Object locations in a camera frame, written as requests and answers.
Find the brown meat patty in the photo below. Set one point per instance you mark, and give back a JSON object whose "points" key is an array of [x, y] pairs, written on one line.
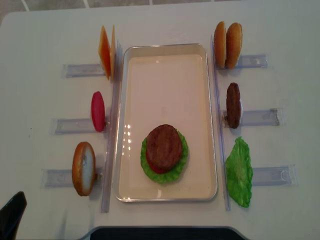
{"points": [[164, 140], [233, 105]]}

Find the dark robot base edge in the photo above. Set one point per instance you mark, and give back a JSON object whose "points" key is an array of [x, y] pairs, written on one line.
{"points": [[166, 233]]}

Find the red tomato slice on stack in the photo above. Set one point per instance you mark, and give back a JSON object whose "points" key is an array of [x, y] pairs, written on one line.
{"points": [[159, 164]]}

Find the green lettuce leaf on stack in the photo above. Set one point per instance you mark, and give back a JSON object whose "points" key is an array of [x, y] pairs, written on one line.
{"points": [[172, 175]]}

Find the standing red tomato slice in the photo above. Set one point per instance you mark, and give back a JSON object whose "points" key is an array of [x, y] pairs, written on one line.
{"points": [[98, 111]]}

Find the orange cheese slice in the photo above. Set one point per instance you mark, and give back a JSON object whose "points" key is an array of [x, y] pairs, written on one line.
{"points": [[104, 52]]}

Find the standing green lettuce leaf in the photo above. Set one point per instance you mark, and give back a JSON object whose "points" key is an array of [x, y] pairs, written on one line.
{"points": [[239, 173]]}

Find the clear holder for tomato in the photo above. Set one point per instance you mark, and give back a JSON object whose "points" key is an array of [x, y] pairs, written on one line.
{"points": [[62, 126]]}

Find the clear holder for cheese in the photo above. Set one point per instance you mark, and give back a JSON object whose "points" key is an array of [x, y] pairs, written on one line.
{"points": [[82, 70]]}

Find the clear holder for patties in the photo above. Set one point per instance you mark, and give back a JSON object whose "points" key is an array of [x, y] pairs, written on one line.
{"points": [[265, 117]]}

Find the clear holder for lettuce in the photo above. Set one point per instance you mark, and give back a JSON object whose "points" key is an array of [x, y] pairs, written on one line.
{"points": [[274, 176]]}

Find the white rectangular tray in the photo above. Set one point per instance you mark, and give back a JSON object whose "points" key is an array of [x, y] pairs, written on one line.
{"points": [[166, 84]]}

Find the standing bun slice left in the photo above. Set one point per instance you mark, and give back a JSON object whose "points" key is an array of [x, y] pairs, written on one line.
{"points": [[83, 168]]}

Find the bun slice near tray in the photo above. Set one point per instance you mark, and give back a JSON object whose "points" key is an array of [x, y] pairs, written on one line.
{"points": [[219, 44]]}

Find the clear holder for buns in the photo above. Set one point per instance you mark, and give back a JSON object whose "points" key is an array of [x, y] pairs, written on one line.
{"points": [[258, 61]]}

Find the bun slice far right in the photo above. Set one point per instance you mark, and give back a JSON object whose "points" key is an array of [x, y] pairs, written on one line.
{"points": [[234, 40]]}

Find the clear holder for left bun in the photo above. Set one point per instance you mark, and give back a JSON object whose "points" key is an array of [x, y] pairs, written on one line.
{"points": [[57, 178]]}

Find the left long clear rail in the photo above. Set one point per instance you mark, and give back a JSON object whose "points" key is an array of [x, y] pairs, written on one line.
{"points": [[112, 131]]}

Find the long clear rail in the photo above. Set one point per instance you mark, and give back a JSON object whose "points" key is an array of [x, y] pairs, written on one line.
{"points": [[112, 131], [219, 119]]}

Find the right long clear rail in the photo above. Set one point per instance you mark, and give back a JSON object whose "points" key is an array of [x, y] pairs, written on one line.
{"points": [[219, 119]]}

